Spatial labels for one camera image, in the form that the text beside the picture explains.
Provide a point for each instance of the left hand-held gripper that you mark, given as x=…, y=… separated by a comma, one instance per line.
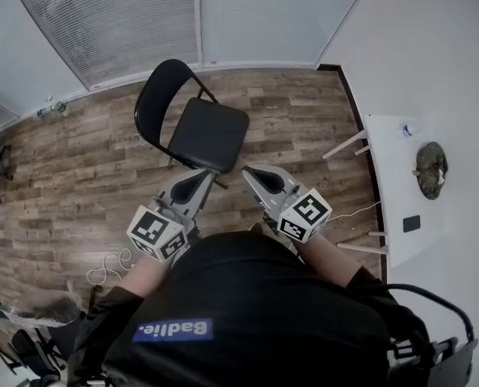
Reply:
x=157, y=232

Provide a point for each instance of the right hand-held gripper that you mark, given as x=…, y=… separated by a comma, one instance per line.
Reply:
x=304, y=216

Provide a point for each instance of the black folding chair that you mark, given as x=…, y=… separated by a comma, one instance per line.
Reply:
x=209, y=135

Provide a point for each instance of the person's left forearm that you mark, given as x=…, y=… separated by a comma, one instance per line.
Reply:
x=142, y=276

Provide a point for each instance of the person's right forearm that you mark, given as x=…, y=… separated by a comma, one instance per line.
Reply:
x=328, y=260

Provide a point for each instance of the person's black shirt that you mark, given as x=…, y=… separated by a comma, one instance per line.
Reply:
x=243, y=288

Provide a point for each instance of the dark wooden baseboard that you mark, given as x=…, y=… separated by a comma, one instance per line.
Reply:
x=354, y=107

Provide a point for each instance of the white table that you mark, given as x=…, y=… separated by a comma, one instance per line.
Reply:
x=392, y=200

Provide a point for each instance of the black phone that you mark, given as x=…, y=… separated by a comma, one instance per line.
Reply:
x=411, y=223

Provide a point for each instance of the clear plastic water bottle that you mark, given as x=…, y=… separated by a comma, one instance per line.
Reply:
x=409, y=129

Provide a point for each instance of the camouflage cap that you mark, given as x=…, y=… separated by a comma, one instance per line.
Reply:
x=431, y=169

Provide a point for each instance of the green plastic bottle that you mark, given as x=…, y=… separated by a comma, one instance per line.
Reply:
x=59, y=108

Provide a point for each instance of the clear plastic bag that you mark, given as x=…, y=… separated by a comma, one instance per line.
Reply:
x=46, y=309

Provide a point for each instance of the wide white window blind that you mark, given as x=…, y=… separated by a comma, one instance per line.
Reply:
x=114, y=22

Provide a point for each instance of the grey backpack rig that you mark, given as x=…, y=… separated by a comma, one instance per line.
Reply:
x=453, y=365

